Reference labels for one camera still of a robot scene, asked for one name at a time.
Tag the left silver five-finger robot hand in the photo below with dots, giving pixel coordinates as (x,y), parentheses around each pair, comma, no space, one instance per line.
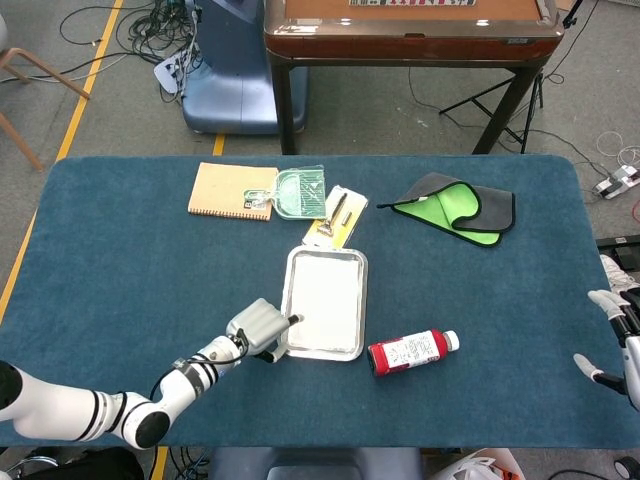
(257,327)

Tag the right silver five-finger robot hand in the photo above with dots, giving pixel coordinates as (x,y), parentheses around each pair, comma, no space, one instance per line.
(632,350)

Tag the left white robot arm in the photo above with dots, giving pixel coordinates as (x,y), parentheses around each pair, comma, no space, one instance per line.
(60,410)

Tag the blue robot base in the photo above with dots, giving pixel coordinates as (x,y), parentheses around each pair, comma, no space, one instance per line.
(235,75)

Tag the silver metal tray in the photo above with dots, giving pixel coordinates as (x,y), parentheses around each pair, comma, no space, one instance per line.
(325,355)

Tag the white sneaker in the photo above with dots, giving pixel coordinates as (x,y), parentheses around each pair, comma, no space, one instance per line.
(617,275)

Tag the razor on yellow card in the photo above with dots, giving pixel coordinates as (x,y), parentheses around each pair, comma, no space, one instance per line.
(340,220)

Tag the packaged green mini dustpan set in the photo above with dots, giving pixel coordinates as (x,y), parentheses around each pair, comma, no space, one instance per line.
(300,195)

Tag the kraft spiral notebook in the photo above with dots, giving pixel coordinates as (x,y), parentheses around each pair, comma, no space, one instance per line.
(225,190)

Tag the grey-blue robot torso base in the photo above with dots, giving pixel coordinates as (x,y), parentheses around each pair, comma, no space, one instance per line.
(310,462)

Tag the blue felt table cover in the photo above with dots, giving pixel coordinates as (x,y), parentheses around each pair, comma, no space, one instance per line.
(125,250)

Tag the red juice bottle white cap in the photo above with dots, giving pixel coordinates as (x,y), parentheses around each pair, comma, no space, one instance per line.
(410,352)

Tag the white power strip with plugs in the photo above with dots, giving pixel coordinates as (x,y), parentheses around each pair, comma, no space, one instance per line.
(612,185)

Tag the black bag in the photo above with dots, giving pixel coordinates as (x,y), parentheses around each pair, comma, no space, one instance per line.
(100,465)

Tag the green and grey microfiber cloth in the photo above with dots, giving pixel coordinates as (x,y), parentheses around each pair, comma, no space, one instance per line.
(435,205)

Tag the black tripod stand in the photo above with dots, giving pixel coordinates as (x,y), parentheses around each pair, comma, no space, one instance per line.
(539,95)

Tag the white chair with wooden legs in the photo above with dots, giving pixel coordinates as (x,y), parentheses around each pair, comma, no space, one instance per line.
(22,144)

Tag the brown mahjong table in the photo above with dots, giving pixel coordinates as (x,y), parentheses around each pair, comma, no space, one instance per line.
(400,45)

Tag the black equipment frame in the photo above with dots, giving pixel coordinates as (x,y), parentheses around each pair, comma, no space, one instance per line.
(625,250)

